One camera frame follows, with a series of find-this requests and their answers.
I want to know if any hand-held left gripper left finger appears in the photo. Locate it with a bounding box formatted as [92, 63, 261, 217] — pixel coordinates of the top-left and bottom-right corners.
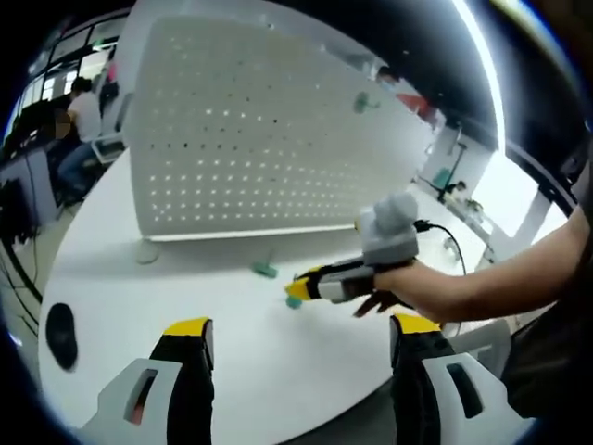
[78, 317, 217, 445]

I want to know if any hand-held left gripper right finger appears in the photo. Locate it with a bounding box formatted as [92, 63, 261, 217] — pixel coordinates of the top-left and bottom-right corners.
[388, 312, 534, 445]

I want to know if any white perforated mounting plate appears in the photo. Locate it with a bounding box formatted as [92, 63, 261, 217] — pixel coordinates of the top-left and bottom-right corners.
[124, 16, 432, 265]

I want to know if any person's right hand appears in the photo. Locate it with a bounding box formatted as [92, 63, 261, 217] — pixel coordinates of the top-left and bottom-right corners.
[351, 259, 446, 321]

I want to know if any green stand with black pole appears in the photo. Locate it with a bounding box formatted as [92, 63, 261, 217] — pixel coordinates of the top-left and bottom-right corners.
[433, 143, 467, 186]

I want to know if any black oval pad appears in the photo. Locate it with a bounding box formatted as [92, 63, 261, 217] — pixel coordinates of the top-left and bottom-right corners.
[44, 302, 79, 371]

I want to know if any person's dark clothing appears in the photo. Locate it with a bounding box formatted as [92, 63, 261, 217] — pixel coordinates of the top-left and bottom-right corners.
[502, 157, 593, 418]

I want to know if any red object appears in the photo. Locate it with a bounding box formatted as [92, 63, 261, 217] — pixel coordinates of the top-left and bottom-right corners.
[397, 92, 436, 117]

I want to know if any white light strip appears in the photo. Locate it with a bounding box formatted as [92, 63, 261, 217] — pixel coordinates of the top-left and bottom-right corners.
[451, 0, 509, 154]

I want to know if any white office chair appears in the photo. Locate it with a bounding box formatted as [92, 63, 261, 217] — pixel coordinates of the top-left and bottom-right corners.
[90, 92, 135, 163]

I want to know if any white desk partition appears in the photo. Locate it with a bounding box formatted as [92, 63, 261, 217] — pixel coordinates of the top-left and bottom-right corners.
[118, 0, 446, 131]

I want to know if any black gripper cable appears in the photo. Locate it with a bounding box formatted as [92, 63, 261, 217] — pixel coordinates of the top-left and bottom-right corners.
[413, 221, 469, 277]

